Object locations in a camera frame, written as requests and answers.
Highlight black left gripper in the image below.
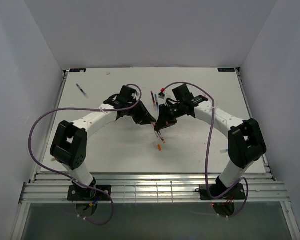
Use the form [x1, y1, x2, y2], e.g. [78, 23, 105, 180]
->
[126, 99, 156, 125]

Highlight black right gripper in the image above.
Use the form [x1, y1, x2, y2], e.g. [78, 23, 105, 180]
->
[154, 102, 184, 131]

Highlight light blue gel pen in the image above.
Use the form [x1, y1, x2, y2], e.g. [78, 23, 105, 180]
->
[154, 93, 159, 106]

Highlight clear pen cap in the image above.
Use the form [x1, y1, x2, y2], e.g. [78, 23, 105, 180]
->
[152, 141, 158, 149]

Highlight orange red gel pen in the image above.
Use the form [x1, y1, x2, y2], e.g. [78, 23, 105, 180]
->
[154, 130, 166, 144]

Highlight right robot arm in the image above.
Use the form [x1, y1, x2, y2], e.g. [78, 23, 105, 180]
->
[154, 83, 267, 199]

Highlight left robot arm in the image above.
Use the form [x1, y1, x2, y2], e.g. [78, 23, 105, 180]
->
[50, 85, 156, 200]

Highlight green pen on table edge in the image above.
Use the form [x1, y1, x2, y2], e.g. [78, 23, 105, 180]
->
[220, 149, 229, 154]

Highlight blue pen far left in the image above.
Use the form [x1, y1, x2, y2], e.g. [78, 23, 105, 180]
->
[75, 83, 89, 99]

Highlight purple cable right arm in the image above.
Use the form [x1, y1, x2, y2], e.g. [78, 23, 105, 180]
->
[162, 81, 250, 219]

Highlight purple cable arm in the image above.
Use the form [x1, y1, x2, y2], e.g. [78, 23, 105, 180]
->
[162, 81, 250, 219]
[28, 83, 143, 227]

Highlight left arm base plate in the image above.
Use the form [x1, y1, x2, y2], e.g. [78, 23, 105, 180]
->
[67, 184, 110, 202]

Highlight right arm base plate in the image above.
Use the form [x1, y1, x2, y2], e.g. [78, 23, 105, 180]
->
[194, 183, 246, 200]

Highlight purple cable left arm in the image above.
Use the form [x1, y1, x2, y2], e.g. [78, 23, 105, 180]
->
[28, 83, 143, 227]

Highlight aluminium frame rail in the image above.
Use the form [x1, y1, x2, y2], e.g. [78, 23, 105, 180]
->
[19, 172, 290, 204]

